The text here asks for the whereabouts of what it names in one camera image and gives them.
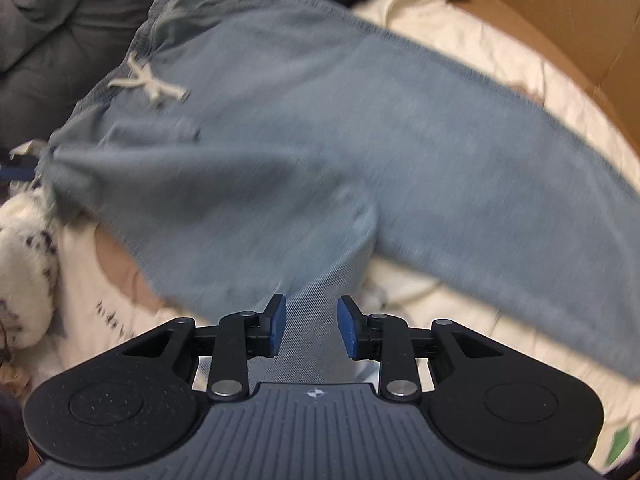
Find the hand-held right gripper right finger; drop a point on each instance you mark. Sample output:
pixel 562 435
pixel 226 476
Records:
pixel 347 327

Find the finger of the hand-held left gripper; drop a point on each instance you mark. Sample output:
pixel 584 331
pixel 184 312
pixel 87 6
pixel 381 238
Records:
pixel 15 174

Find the light blue jeans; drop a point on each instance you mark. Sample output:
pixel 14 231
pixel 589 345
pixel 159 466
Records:
pixel 300 160

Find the white fluffy spotted toy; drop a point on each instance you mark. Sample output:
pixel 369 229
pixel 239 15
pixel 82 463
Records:
pixel 20 260

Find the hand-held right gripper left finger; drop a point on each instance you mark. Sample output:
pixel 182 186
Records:
pixel 277 325

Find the cream bear print bed sheet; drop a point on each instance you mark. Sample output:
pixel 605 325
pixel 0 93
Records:
pixel 450 35

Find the flattened brown cardboard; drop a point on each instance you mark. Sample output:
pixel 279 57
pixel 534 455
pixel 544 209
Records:
pixel 560 10

